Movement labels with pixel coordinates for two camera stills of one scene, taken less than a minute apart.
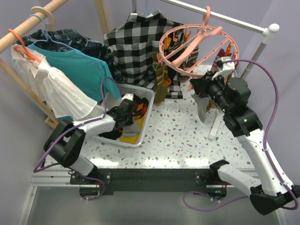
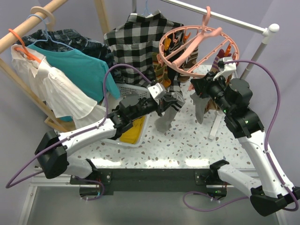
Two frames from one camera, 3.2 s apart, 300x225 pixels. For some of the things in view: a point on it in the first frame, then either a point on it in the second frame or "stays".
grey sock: (131, 130) -> (163, 123)
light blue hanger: (47, 36) stays
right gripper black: (200, 85) stays
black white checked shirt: (132, 45) stays
